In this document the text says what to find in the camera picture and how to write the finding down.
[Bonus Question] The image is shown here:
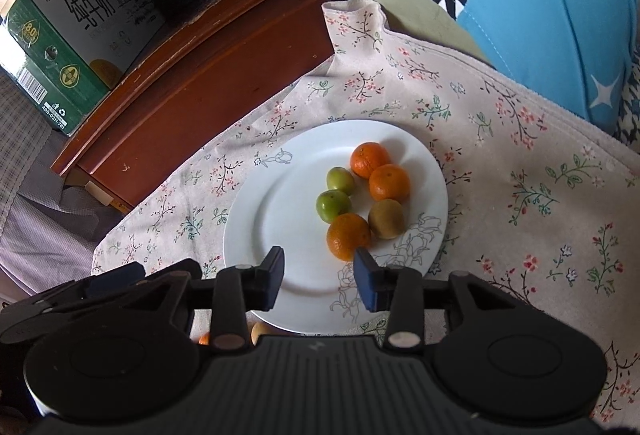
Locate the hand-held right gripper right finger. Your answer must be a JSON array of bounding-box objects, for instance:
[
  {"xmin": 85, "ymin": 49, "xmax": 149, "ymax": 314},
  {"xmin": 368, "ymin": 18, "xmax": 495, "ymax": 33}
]
[{"xmin": 354, "ymin": 247, "xmax": 511, "ymax": 349}]

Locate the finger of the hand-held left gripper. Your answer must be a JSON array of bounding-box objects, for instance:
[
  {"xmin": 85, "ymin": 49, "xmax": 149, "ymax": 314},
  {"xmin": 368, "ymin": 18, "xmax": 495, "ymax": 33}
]
[
  {"xmin": 35, "ymin": 263, "xmax": 146, "ymax": 311},
  {"xmin": 0, "ymin": 295, "xmax": 121, "ymax": 332}
]

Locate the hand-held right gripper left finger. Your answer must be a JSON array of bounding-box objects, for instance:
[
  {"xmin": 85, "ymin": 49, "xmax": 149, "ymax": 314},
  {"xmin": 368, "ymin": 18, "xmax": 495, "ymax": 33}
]
[{"xmin": 120, "ymin": 245, "xmax": 286, "ymax": 351}]

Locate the white plate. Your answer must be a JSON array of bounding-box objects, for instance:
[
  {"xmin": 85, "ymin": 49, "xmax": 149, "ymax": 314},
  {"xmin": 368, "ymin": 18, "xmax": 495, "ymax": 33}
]
[{"xmin": 223, "ymin": 120, "xmax": 449, "ymax": 335}]

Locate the green jujube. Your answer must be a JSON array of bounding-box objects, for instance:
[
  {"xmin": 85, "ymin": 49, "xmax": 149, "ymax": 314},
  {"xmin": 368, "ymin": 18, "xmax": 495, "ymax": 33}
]
[
  {"xmin": 316, "ymin": 190, "xmax": 352, "ymax": 222},
  {"xmin": 327, "ymin": 167, "xmax": 356, "ymax": 194}
]

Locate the lilac cloth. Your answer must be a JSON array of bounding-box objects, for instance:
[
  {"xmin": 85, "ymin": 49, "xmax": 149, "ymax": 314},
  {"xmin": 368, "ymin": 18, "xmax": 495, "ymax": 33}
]
[{"xmin": 0, "ymin": 135, "xmax": 128, "ymax": 298}]

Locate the floral tablecloth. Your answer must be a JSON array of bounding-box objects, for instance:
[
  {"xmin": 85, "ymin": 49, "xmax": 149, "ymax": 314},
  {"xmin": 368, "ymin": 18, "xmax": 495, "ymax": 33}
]
[{"xmin": 91, "ymin": 0, "xmax": 640, "ymax": 426}]

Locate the checked cloth cover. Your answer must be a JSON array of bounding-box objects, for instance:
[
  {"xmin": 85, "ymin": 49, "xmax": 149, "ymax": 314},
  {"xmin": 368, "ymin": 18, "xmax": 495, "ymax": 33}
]
[{"xmin": 0, "ymin": 75, "xmax": 58, "ymax": 226}]

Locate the brown wooden nightstand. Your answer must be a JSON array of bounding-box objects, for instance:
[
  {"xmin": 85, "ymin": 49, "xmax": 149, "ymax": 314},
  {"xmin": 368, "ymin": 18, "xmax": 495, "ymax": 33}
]
[{"xmin": 50, "ymin": 0, "xmax": 347, "ymax": 210}]

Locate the green carton box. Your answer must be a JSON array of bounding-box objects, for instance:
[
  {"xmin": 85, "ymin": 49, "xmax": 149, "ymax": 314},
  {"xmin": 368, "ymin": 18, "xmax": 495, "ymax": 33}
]
[{"xmin": 0, "ymin": 0, "xmax": 167, "ymax": 138}]

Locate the blue shark plush pillow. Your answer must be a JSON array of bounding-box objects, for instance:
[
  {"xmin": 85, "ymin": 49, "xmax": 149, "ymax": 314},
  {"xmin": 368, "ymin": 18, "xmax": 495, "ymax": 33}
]
[{"xmin": 277, "ymin": 0, "xmax": 640, "ymax": 128}]

